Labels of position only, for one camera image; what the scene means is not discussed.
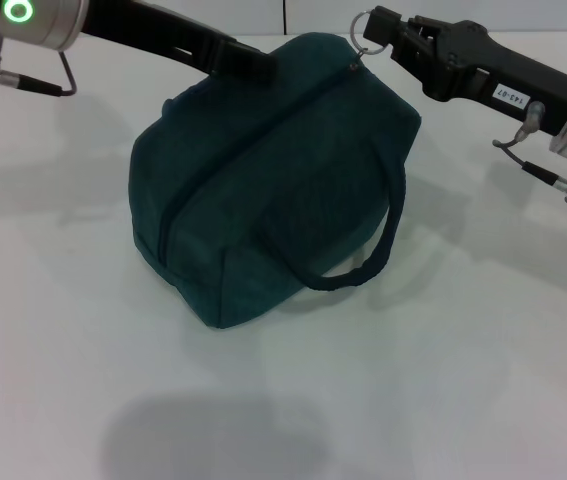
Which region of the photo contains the dark teal insulated lunch bag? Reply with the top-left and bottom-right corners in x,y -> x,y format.
129,10 -> 423,331

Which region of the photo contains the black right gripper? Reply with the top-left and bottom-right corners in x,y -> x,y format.
361,6 -> 567,137

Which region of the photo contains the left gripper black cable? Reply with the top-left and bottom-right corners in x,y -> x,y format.
0,34 -> 78,99

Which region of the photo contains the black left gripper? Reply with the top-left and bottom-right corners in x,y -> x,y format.
80,0 -> 278,87

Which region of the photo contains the right gripper thin cable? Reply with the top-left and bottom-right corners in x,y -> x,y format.
491,101 -> 567,207

